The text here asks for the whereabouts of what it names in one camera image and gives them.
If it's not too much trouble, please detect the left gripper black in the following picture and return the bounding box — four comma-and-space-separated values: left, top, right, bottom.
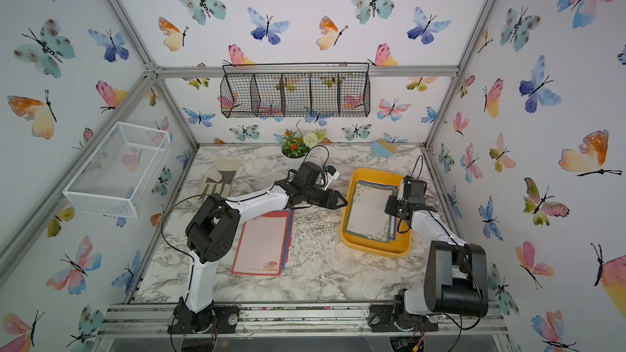
302, 187, 349, 211

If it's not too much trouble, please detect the red pink stationery paper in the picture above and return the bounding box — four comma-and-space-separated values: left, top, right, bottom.
231, 215, 282, 276
264, 210, 294, 271

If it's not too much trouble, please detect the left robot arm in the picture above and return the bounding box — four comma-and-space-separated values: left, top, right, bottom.
167, 161, 347, 336

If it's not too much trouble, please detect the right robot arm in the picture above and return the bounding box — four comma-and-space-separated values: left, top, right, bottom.
368, 195, 489, 332

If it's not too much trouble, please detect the yellow storage tray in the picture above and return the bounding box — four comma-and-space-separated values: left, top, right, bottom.
341, 168, 412, 258

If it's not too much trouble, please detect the blue dustpan brush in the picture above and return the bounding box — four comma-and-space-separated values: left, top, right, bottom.
366, 139, 398, 161

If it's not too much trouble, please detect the potted flower plant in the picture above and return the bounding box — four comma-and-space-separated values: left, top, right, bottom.
276, 123, 327, 161

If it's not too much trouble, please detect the beige work glove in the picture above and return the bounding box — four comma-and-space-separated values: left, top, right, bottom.
199, 156, 243, 201

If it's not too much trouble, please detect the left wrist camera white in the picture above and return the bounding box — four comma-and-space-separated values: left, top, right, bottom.
323, 166, 339, 185

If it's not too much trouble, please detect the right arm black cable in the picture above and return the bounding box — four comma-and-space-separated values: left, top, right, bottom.
395, 153, 489, 352

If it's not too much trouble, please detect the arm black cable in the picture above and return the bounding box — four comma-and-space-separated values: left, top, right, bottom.
160, 192, 211, 265
395, 153, 489, 352

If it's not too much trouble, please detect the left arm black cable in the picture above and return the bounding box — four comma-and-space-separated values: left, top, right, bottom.
160, 192, 211, 265

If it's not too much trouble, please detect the black wire wall basket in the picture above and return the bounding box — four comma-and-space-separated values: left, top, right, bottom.
218, 62, 371, 118

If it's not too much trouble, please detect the white mesh wall basket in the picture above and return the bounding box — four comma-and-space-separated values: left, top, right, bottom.
63, 122, 171, 218

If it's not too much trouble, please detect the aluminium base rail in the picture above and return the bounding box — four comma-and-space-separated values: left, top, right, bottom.
98, 301, 509, 340

